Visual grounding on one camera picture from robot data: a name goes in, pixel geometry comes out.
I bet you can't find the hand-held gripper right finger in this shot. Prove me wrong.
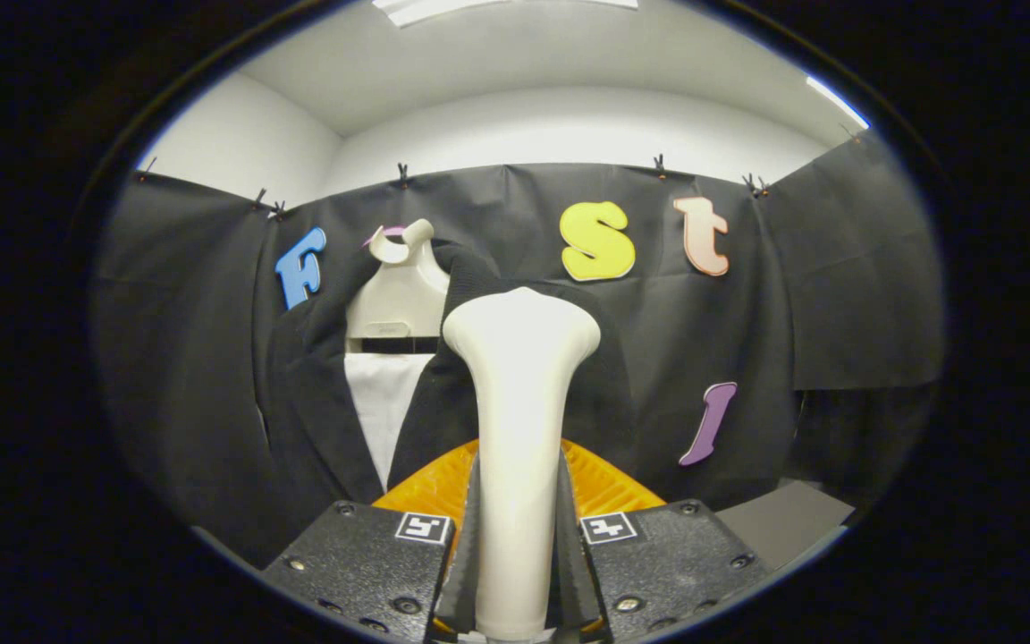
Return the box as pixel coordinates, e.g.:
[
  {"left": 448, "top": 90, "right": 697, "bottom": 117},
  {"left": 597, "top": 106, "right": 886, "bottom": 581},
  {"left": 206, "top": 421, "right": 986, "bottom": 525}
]
[{"left": 556, "top": 438, "right": 772, "bottom": 644}]

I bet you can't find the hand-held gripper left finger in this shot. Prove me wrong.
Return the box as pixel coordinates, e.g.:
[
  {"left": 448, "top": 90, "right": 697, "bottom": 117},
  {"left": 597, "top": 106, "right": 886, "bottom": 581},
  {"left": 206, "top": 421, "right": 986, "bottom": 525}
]
[{"left": 263, "top": 438, "right": 481, "bottom": 644}]

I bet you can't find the white garment steamer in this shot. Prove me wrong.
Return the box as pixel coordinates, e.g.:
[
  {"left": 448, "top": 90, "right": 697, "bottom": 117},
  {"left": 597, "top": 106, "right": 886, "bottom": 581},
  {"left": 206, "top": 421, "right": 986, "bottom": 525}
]
[{"left": 442, "top": 286, "right": 603, "bottom": 642}]

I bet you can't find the white shirt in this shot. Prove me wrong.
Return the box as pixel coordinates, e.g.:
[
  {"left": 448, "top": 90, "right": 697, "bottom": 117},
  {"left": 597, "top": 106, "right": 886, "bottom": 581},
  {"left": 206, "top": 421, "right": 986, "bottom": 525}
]
[{"left": 343, "top": 352, "right": 436, "bottom": 492}]

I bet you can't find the black blazer jacket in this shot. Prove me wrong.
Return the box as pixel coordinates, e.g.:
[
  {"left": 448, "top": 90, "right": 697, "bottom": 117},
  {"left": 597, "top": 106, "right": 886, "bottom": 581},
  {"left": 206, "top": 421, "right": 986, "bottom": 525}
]
[{"left": 251, "top": 240, "right": 639, "bottom": 566}]

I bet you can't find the white clothes hanger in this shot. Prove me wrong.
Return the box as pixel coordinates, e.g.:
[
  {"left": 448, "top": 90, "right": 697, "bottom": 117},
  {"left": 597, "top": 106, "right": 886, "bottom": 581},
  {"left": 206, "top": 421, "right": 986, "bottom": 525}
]
[{"left": 345, "top": 218, "right": 452, "bottom": 355}]

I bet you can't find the grey cabinet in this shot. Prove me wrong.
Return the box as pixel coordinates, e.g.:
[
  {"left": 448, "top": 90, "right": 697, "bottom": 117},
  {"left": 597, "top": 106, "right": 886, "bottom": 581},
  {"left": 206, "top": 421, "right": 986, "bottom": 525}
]
[{"left": 715, "top": 480, "right": 857, "bottom": 574}]

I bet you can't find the black backdrop cloth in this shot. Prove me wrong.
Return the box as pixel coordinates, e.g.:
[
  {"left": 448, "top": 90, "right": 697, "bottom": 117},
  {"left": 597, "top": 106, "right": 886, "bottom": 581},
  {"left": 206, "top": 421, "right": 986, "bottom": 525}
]
[{"left": 90, "top": 128, "right": 946, "bottom": 571}]

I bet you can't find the row of black clips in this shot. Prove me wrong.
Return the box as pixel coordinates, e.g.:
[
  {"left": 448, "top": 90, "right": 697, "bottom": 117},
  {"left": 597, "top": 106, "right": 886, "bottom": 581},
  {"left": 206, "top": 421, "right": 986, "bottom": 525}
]
[{"left": 141, "top": 125, "right": 865, "bottom": 221}]

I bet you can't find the long ceiling light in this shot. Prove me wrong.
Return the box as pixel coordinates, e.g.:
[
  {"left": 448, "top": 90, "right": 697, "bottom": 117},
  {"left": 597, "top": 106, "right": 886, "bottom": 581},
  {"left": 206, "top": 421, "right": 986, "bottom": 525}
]
[{"left": 372, "top": 0, "right": 640, "bottom": 29}]

